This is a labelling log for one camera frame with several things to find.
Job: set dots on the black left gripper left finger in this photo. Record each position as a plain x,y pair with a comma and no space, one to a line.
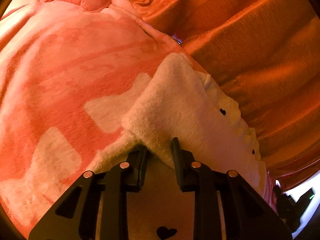
95,198

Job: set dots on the white fuzzy sock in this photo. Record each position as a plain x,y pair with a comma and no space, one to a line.
175,102

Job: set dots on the pink fleece blanket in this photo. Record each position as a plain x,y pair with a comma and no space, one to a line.
54,59

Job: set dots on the orange satin curtain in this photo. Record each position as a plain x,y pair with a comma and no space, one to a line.
265,55

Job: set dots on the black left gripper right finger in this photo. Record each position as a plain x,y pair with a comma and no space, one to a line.
226,206

